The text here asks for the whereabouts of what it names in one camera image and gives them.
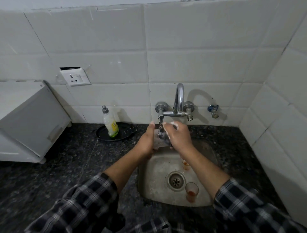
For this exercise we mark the chrome wall-mounted faucet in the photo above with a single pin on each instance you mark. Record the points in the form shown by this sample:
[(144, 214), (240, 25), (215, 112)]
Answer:
[(178, 98)]

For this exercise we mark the small glass with orange residue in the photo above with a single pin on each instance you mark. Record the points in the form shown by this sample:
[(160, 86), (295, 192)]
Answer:
[(185, 165)]

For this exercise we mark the black oval tray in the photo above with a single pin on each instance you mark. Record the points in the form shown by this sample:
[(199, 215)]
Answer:
[(127, 132)]

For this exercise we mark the person's left hand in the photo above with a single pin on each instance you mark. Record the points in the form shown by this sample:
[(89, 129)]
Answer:
[(145, 144)]

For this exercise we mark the stainless steel sink basin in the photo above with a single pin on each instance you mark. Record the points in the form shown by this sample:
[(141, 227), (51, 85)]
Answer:
[(156, 177)]

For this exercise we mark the small chrome wall tap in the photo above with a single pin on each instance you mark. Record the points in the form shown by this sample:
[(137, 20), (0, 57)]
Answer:
[(213, 110)]

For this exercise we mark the round metal sink drain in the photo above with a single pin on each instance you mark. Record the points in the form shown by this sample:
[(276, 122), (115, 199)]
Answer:
[(176, 181)]

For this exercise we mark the small glass with red residue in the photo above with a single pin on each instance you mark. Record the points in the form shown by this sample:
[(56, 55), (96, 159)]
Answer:
[(191, 192)]

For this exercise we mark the person's left forearm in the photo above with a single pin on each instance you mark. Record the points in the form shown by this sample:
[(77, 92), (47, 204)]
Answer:
[(124, 168)]

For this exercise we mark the person's right forearm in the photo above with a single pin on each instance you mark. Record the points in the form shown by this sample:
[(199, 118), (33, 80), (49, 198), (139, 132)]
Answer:
[(206, 170)]

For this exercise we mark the person's left fingers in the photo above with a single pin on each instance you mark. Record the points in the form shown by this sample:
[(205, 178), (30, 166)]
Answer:
[(151, 130)]

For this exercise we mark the person's right hand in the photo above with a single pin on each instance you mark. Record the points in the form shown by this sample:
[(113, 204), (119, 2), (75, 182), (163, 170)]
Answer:
[(179, 138)]

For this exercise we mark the white countertop appliance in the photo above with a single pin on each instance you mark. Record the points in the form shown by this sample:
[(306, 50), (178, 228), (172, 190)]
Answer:
[(31, 120)]

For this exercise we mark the dark plaid shirt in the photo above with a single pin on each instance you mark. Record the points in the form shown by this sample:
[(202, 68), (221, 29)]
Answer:
[(79, 206)]

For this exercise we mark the yellow dish soap bottle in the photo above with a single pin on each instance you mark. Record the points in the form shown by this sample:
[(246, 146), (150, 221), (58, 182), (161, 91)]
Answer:
[(110, 123)]

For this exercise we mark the person's right fingers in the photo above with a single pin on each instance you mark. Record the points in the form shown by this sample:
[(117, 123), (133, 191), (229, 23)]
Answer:
[(168, 129)]

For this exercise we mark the white wall power socket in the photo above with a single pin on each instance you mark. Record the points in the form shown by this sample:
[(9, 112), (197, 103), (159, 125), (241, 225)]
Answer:
[(74, 77)]

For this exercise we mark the shiny steel spoon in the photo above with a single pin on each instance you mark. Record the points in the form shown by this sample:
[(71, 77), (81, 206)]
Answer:
[(163, 137)]

